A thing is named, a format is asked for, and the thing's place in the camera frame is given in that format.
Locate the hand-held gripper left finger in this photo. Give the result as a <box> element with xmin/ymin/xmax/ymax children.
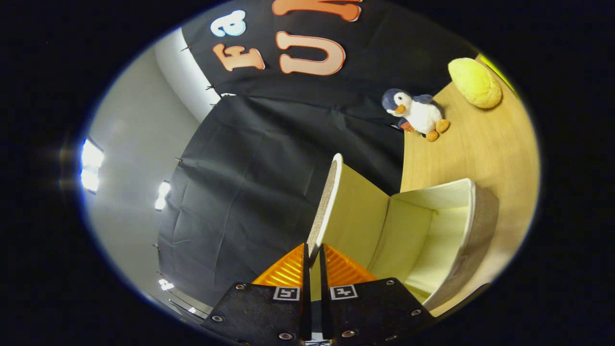
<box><xmin>201</xmin><ymin>243</ymin><xmax>313</xmax><ymax>346</ymax></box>

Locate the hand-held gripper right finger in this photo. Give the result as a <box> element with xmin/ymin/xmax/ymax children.
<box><xmin>319</xmin><ymin>244</ymin><xmax>436</xmax><ymax>346</ymax></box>

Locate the beige fabric storage box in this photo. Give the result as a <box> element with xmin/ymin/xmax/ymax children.
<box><xmin>307</xmin><ymin>153</ymin><xmax>500</xmax><ymax>313</ymax></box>

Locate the ceiling light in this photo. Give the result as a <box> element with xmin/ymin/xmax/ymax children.
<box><xmin>154</xmin><ymin>181</ymin><xmax>172</xmax><ymax>211</ymax></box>
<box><xmin>80</xmin><ymin>138</ymin><xmax>104</xmax><ymax>194</ymax></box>

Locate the penguin plush toy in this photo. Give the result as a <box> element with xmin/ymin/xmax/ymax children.
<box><xmin>382</xmin><ymin>88</ymin><xmax>451</xmax><ymax>142</ymax></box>

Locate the row of black cloth clips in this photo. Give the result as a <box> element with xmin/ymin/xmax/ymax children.
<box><xmin>153</xmin><ymin>44</ymin><xmax>219</xmax><ymax>253</ymax></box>

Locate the yellow round plush cushion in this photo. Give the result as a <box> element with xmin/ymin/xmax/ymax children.
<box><xmin>448</xmin><ymin>58</ymin><xmax>503</xmax><ymax>109</ymax></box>

